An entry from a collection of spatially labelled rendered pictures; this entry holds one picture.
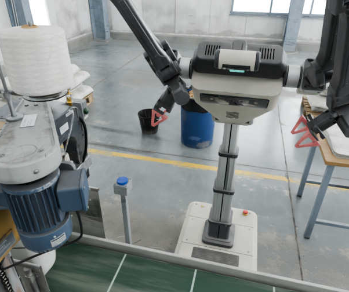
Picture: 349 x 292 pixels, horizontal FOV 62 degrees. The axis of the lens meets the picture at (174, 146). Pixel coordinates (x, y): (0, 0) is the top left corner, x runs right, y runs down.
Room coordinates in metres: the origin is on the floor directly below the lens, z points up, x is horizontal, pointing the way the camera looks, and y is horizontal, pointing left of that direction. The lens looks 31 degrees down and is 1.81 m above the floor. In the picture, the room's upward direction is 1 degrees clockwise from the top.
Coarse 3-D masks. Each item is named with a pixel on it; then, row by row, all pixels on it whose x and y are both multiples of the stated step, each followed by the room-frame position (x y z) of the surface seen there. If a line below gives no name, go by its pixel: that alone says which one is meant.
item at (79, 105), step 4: (76, 100) 1.19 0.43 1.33; (80, 100) 1.19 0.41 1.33; (84, 100) 1.19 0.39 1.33; (68, 104) 1.17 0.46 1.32; (72, 104) 1.17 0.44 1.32; (76, 104) 1.16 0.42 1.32; (80, 104) 1.16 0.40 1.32; (84, 104) 1.18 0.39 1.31; (80, 108) 1.16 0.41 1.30; (84, 116) 1.16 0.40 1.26; (88, 116) 1.20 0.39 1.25; (84, 120) 1.16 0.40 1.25
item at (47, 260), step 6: (18, 246) 0.98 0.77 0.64; (12, 252) 0.99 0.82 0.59; (18, 252) 0.99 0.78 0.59; (24, 252) 0.98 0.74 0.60; (30, 252) 0.98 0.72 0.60; (48, 252) 1.03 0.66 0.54; (54, 252) 1.08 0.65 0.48; (18, 258) 0.99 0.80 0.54; (24, 258) 0.98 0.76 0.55; (36, 258) 0.98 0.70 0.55; (42, 258) 1.00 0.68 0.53; (48, 258) 1.03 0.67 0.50; (54, 258) 1.06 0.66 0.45; (42, 264) 0.99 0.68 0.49; (48, 264) 1.02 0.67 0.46; (48, 270) 1.02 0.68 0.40
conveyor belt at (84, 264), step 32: (64, 256) 1.13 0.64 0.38; (96, 256) 1.13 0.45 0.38; (128, 256) 1.14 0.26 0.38; (64, 288) 0.93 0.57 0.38; (96, 288) 0.93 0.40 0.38; (128, 288) 0.94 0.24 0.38; (160, 288) 0.94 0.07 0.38; (192, 288) 0.94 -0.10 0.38; (224, 288) 0.94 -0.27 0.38; (256, 288) 0.94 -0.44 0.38
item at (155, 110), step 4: (156, 108) 1.04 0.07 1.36; (152, 112) 1.03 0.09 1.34; (156, 112) 1.03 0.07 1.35; (160, 112) 1.03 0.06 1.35; (152, 116) 1.04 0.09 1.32; (164, 116) 1.02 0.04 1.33; (152, 120) 1.05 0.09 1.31; (160, 120) 1.04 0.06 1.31; (164, 120) 1.03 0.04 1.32; (152, 124) 1.05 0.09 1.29; (156, 124) 1.04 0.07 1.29
